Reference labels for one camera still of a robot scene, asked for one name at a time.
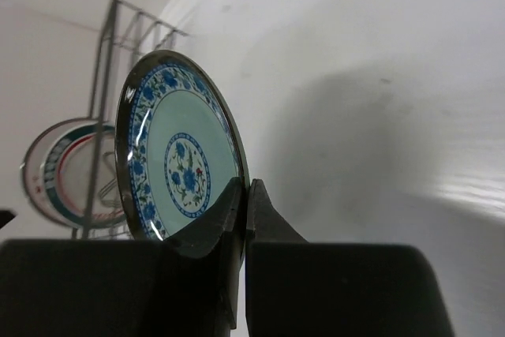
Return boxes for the small blue patterned plate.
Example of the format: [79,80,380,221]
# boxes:
[115,50,250,241]

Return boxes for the white plate green red rings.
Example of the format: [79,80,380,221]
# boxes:
[42,122,129,229]

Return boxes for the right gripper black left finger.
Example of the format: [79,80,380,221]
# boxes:
[165,177,241,331]

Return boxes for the clear round plate stand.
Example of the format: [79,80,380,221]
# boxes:
[21,118,95,227]

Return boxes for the grey wire dish rack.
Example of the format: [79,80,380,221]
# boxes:
[71,0,189,240]

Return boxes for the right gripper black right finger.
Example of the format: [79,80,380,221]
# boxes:
[246,179,307,246]

